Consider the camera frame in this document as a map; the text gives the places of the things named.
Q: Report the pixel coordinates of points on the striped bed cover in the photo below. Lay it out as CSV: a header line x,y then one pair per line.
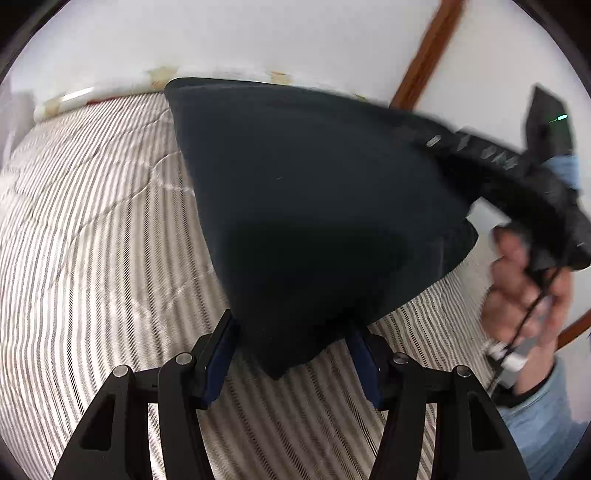
x,y
101,230

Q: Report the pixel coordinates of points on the white pipe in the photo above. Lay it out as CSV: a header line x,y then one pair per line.
x,y
69,98

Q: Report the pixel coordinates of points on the person's right hand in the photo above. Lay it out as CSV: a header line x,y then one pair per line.
x,y
512,304

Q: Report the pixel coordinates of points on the person's right forearm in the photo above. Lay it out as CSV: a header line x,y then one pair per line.
x,y
545,429

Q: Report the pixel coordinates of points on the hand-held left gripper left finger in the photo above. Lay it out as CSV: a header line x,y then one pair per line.
x,y
220,355

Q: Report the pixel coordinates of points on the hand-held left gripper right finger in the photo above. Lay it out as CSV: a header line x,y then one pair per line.
x,y
367,369

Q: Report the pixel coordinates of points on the brown wooden door frame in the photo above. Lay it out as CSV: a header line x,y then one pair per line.
x,y
427,50

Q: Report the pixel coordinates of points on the black sweatshirt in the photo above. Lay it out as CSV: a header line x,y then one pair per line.
x,y
300,207

